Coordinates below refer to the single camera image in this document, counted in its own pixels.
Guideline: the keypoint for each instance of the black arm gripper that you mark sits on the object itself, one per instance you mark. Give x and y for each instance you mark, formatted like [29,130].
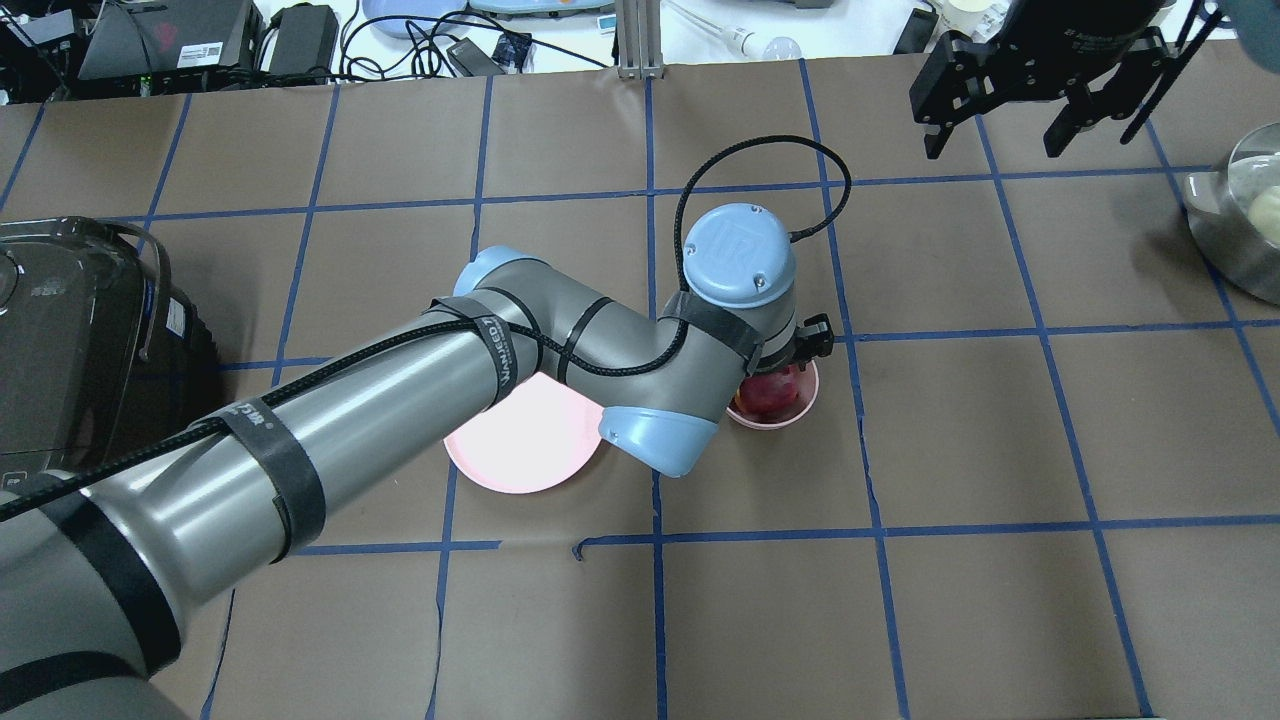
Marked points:
[1085,25]

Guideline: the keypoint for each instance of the red apple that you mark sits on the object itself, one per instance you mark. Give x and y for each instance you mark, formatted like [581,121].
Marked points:
[766,397]

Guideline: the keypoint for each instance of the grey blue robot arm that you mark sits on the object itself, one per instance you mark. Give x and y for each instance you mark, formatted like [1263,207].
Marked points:
[101,580]

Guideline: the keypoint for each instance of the small pink bowl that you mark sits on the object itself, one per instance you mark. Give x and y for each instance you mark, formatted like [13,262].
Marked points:
[809,388]

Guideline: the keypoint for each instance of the pink plate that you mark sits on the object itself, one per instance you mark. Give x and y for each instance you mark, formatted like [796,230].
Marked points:
[537,438]

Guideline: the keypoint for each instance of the blue plastic plate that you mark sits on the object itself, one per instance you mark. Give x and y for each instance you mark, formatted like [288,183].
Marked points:
[392,18]

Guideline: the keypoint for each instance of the white round bun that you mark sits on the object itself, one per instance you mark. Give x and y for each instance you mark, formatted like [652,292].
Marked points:
[1264,214]

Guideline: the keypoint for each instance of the black power adapter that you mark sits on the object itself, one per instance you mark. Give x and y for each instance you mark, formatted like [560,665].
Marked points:
[303,46]

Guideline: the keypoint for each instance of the black laptop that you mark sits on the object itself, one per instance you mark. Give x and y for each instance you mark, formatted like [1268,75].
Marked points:
[169,38]

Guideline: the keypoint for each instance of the black rice cooker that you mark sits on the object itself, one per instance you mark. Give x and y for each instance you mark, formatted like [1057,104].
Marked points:
[102,353]

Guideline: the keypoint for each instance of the steel pot with handles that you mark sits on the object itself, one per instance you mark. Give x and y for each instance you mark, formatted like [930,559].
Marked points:
[1217,201]

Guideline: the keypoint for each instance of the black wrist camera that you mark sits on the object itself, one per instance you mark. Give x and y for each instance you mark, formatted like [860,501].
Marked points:
[812,338]

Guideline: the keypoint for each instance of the aluminium frame post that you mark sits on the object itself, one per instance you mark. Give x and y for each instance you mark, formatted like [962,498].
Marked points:
[637,37]

